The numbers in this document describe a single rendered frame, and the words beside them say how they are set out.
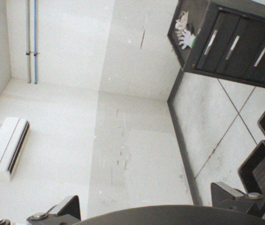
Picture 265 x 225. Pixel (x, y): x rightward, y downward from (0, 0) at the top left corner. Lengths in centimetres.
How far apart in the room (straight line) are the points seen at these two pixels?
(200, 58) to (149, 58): 229
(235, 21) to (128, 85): 275
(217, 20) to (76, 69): 281
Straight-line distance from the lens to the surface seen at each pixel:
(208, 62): 158
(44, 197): 268
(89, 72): 389
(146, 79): 396
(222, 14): 146
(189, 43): 158
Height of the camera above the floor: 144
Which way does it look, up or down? 11 degrees down
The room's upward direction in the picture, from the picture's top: 82 degrees counter-clockwise
